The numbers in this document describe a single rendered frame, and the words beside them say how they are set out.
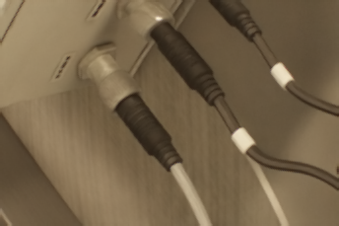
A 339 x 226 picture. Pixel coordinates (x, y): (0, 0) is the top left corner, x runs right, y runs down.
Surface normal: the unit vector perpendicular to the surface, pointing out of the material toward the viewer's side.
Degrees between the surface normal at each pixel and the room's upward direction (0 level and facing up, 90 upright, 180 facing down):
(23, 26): 133
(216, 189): 90
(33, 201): 42
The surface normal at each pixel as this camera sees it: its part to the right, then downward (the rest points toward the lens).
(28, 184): 0.40, -0.71
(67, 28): 0.55, 0.72
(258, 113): -0.71, 0.15
